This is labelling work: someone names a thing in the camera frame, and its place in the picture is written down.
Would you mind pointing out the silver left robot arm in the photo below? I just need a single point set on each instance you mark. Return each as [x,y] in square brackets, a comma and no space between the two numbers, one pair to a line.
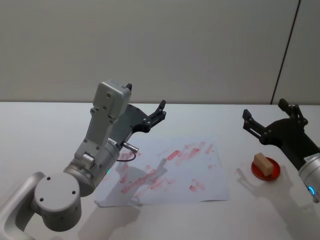
[100,120]

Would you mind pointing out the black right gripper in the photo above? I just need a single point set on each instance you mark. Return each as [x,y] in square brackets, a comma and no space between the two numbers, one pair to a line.
[292,137]

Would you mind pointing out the white paper with red stamps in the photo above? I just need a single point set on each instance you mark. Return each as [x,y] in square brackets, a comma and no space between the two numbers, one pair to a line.
[197,172]

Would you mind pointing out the round red ink dish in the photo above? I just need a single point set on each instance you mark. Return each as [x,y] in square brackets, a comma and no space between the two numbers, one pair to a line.
[275,172]

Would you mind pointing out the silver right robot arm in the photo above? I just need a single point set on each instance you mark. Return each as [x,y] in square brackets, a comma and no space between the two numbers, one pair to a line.
[311,172]

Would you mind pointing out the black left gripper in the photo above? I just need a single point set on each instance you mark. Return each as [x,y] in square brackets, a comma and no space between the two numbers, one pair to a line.
[130,122]

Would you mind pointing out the tan wooden stamp block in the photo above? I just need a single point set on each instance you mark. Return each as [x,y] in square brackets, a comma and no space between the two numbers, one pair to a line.
[263,164]

